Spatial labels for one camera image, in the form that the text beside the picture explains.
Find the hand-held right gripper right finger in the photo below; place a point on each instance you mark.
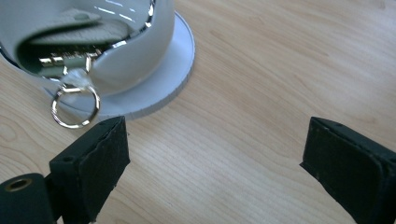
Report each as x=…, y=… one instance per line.
x=351, y=168

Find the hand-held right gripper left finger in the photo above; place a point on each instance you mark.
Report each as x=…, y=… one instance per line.
x=90, y=168

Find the white bowl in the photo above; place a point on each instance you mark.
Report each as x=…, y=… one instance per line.
x=137, y=59

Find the white ribbed wavy tray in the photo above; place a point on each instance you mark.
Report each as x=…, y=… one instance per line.
x=168, y=81

